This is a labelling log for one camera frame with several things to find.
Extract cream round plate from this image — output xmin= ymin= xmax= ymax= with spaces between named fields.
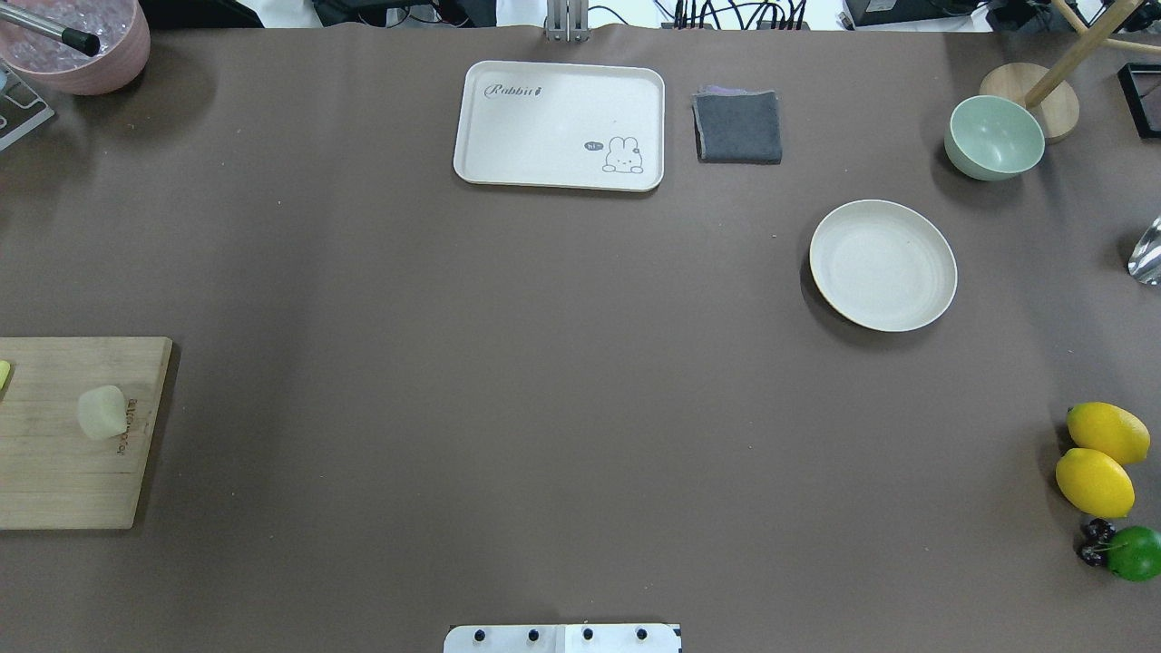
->
xmin=808 ymin=200 xmax=958 ymax=332

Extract cream rabbit tray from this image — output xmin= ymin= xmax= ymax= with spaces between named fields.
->
xmin=453 ymin=60 xmax=665 ymax=191

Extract white steamed bun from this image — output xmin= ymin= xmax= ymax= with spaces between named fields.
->
xmin=75 ymin=385 xmax=128 ymax=442

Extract black mirror tray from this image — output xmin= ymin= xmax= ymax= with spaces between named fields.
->
xmin=1117 ymin=63 xmax=1160 ymax=139

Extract grey folded cloth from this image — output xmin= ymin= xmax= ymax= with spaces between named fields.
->
xmin=692 ymin=86 xmax=784 ymax=165

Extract mint green bowl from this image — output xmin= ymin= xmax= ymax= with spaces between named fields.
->
xmin=942 ymin=95 xmax=1046 ymax=181

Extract wooden cup stand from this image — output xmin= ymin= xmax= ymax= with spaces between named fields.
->
xmin=979 ymin=1 xmax=1158 ymax=144

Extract yellow lemon upper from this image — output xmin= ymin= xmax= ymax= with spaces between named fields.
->
xmin=1066 ymin=402 xmax=1151 ymax=464

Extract yellow lemon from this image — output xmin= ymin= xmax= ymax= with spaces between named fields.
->
xmin=1054 ymin=447 xmax=1135 ymax=521
xmin=1066 ymin=402 xmax=1151 ymax=464

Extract yellow lemon lower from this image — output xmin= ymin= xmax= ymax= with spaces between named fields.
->
xmin=1054 ymin=447 xmax=1135 ymax=521

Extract wooden cutting board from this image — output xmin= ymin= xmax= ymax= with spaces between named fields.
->
xmin=1 ymin=337 xmax=171 ymax=531

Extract pink bowl with ice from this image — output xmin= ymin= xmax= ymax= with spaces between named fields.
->
xmin=1 ymin=1 xmax=151 ymax=95

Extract dark cherries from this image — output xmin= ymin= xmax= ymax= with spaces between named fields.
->
xmin=1077 ymin=518 xmax=1117 ymax=568

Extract metal ice scoop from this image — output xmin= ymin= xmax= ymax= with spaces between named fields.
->
xmin=1127 ymin=218 xmax=1161 ymax=287

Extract green lime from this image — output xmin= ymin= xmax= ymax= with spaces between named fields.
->
xmin=1106 ymin=526 xmax=1160 ymax=582

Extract aluminium frame post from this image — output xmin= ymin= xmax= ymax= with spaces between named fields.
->
xmin=545 ymin=0 xmax=591 ymax=43

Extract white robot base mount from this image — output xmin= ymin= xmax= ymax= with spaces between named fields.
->
xmin=444 ymin=623 xmax=683 ymax=652

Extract black handled metal utensil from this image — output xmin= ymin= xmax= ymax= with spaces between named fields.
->
xmin=1 ymin=1 xmax=101 ymax=57

